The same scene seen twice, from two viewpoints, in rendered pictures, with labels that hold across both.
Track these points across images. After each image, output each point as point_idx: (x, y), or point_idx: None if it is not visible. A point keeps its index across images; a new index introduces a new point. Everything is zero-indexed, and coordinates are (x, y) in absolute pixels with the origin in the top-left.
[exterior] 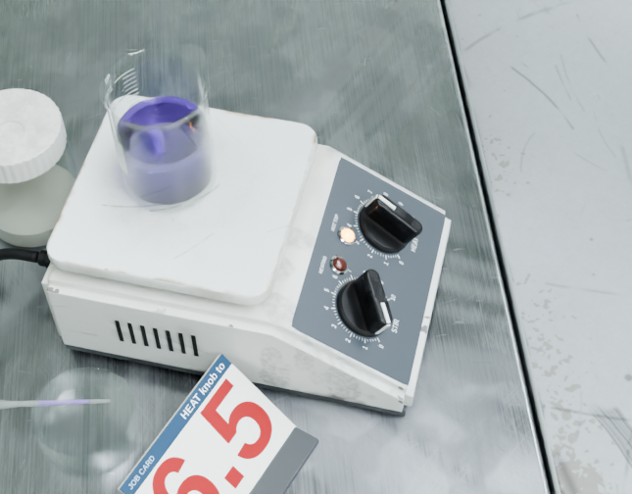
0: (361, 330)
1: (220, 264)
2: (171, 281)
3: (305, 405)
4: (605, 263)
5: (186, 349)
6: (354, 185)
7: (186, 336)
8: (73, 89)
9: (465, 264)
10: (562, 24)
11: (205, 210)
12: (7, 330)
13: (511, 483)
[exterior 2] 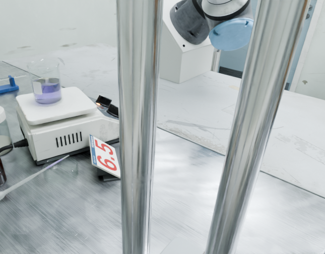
0: (117, 116)
1: (80, 106)
2: (71, 112)
3: (111, 145)
4: None
5: (78, 139)
6: (90, 98)
7: (78, 133)
8: None
9: None
10: (95, 84)
11: (65, 102)
12: (12, 172)
13: (165, 135)
